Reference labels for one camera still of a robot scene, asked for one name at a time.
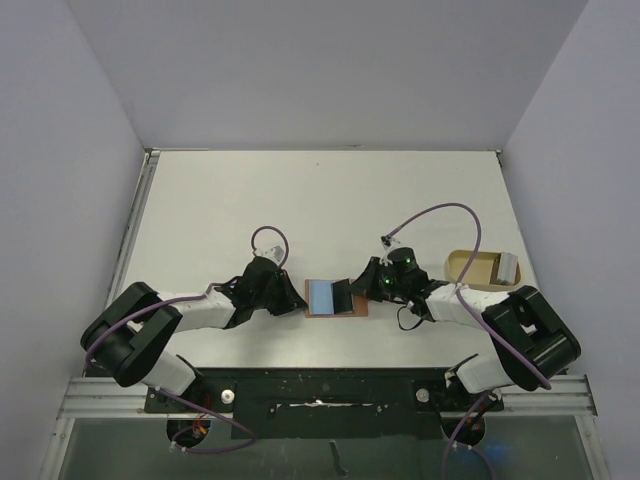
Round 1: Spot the brown leather card holder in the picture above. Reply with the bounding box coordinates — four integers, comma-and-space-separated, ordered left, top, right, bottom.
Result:
305, 279, 369, 318

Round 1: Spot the black credit card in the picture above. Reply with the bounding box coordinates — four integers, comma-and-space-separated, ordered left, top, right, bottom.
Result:
331, 278, 354, 315

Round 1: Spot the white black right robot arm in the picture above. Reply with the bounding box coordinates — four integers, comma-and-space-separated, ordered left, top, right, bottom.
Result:
350, 247, 582, 409

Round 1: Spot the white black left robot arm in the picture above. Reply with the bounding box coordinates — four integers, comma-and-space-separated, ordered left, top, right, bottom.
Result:
80, 257, 307, 411

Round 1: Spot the grey credit card stack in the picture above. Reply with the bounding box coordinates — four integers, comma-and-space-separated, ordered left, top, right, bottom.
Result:
495, 252, 518, 285

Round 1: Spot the beige oval tray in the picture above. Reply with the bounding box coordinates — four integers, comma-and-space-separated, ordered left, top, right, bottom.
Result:
444, 250, 521, 292

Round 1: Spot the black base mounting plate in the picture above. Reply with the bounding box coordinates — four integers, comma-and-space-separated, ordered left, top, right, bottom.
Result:
144, 367, 504, 441

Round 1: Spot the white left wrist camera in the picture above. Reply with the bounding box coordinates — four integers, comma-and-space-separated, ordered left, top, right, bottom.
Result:
265, 245, 286, 265

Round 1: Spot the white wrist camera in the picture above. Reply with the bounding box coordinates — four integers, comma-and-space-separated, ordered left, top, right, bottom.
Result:
265, 245, 286, 265
381, 235, 402, 251

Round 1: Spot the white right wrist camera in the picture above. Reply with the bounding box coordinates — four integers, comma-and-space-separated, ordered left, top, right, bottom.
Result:
381, 235, 402, 251

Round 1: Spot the aluminium left side rail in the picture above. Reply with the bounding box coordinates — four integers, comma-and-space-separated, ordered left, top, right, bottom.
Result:
105, 149, 160, 306

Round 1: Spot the aluminium rail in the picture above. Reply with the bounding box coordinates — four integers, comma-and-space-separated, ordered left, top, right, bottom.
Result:
57, 375, 598, 419
105, 149, 160, 306

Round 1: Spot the aluminium front rail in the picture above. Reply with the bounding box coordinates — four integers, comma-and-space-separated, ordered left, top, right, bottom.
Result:
57, 375, 598, 419

